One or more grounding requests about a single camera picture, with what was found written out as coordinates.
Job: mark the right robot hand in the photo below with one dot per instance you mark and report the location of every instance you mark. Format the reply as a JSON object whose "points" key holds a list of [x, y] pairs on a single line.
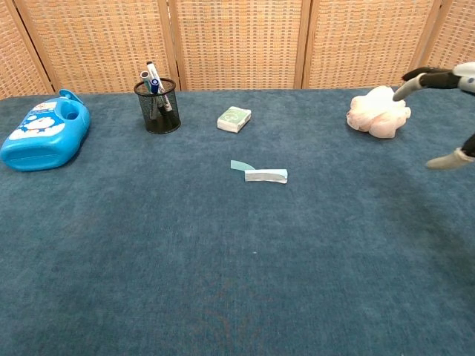
{"points": [[438, 78]]}

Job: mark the light blue rectangular block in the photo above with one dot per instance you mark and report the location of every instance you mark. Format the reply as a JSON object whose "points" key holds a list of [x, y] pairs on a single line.
{"points": [[266, 176]]}

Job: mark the light blue peel strip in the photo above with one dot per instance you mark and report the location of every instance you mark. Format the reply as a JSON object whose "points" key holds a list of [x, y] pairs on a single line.
{"points": [[239, 165]]}

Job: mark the pink white plush toy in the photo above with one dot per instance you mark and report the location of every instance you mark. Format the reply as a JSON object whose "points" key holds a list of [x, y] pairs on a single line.
{"points": [[375, 113]]}

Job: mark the woven bamboo folding screen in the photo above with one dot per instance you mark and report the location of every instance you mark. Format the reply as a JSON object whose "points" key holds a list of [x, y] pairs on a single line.
{"points": [[237, 44]]}

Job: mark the green white tissue pack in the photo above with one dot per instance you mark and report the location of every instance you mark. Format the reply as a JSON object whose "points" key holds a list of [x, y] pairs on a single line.
{"points": [[234, 118]]}

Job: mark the black mesh pen holder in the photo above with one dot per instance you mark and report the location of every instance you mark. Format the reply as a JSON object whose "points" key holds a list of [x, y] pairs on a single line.
{"points": [[162, 115]]}

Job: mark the blue table cloth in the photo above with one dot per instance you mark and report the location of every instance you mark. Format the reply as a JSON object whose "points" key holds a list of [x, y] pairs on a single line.
{"points": [[222, 259]]}

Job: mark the marker with blue cap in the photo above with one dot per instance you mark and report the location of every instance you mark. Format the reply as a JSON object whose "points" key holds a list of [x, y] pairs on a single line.
{"points": [[155, 84]]}

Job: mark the white marker black cap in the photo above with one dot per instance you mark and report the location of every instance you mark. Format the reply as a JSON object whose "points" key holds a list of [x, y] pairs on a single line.
{"points": [[153, 72]]}

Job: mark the blue cartoon plastic bottle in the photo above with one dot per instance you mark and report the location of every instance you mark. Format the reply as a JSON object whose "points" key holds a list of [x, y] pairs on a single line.
{"points": [[41, 137]]}

